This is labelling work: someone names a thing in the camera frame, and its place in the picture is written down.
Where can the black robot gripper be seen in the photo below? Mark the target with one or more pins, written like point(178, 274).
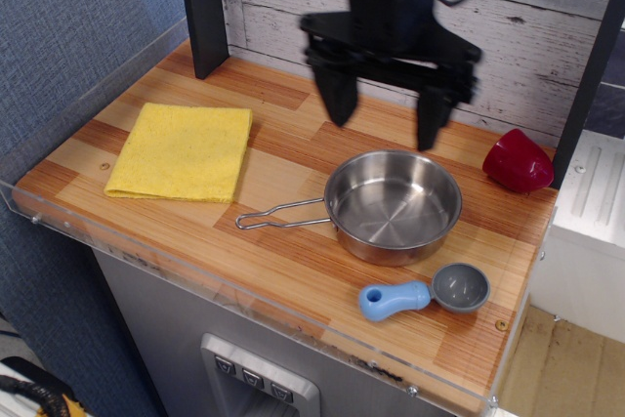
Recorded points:
point(395, 42)

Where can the stainless steel pan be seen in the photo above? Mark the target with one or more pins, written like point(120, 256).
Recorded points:
point(389, 207)

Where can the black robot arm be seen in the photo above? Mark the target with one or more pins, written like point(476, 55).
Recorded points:
point(393, 42)

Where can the blue and grey spoon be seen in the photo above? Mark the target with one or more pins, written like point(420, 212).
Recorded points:
point(457, 288)

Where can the red plastic pepper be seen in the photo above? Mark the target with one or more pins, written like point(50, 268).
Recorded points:
point(518, 163)

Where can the clear acrylic guard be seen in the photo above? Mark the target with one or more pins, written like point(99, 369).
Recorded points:
point(67, 93)

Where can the yellow folded cloth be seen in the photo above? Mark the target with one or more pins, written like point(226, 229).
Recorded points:
point(182, 153)

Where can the white plastic sink unit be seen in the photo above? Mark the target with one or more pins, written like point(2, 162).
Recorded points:
point(579, 275)

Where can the grey toy fridge cabinet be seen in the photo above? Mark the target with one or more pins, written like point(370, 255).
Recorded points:
point(211, 357)

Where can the yellow and black object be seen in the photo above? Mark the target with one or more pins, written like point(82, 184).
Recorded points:
point(48, 403)

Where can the right black post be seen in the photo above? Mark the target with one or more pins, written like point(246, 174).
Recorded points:
point(589, 84)

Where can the black post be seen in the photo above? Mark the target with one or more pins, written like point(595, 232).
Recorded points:
point(589, 84)
point(207, 35)

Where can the left black post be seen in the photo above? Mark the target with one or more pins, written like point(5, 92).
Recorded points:
point(207, 35)

